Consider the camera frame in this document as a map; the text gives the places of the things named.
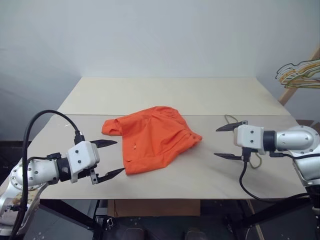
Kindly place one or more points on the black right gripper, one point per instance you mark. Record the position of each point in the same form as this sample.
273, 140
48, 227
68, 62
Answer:
245, 153

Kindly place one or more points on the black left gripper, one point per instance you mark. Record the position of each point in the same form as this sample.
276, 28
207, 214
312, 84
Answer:
93, 175

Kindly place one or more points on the orange shirt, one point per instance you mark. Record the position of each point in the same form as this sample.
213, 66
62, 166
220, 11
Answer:
155, 140

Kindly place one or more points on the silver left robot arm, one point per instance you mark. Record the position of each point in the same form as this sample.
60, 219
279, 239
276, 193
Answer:
37, 172

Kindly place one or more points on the black box with white label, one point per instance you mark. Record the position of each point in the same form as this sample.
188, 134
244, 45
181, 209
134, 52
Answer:
110, 223

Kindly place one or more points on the light wooden clothes rack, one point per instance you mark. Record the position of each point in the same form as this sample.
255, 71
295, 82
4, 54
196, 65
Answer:
287, 96

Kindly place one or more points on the dark rounded shape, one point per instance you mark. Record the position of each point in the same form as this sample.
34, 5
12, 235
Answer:
132, 234
196, 234

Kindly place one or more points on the light wooden base strip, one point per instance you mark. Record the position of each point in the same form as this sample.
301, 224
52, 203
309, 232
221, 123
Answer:
257, 225

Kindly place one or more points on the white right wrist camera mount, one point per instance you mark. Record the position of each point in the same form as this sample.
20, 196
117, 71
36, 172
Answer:
247, 136

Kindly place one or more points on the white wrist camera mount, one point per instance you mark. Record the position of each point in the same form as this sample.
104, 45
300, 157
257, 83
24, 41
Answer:
247, 136
82, 155

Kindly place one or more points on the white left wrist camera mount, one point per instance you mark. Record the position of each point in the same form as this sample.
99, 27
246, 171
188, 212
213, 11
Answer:
82, 155

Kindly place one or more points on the black metal table frame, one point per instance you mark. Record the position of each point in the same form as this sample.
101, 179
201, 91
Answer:
275, 212

